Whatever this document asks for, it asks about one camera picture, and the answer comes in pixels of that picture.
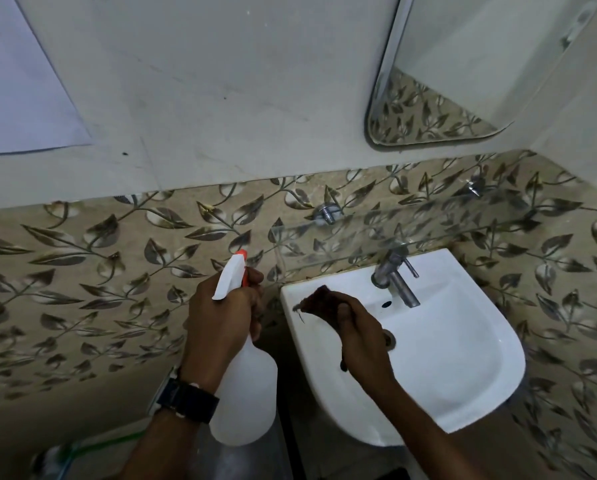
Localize person's right hand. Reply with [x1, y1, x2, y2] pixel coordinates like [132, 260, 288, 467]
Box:
[329, 290, 399, 396]

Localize person's left hand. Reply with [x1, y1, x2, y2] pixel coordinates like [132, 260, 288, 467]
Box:
[180, 267, 266, 394]

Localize brown cleaning cloth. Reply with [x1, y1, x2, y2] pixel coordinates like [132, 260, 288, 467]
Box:
[292, 285, 352, 373]

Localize white spray bottle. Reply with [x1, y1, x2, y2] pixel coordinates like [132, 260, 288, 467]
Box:
[209, 249, 279, 448]

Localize person's left forearm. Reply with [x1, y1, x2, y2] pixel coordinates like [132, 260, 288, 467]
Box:
[112, 407, 214, 480]

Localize person's right forearm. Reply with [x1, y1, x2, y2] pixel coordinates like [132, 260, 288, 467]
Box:
[374, 379, 485, 480]

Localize metal faucet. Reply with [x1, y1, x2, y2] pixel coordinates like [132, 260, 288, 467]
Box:
[371, 249, 422, 309]

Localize glass shelf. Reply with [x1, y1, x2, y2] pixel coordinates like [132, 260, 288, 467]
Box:
[267, 187, 542, 276]

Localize white ceramic sink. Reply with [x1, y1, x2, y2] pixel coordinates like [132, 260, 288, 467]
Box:
[280, 248, 527, 448]

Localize black wristwatch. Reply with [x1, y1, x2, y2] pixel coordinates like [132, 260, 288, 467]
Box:
[154, 376, 220, 425]

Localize white paper sheet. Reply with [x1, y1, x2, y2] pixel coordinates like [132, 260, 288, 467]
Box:
[0, 0, 94, 157]

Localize green hose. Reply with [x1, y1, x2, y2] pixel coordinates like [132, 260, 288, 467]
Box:
[28, 426, 154, 480]

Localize wall mirror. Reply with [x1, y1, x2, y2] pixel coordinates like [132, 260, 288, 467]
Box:
[364, 0, 597, 151]

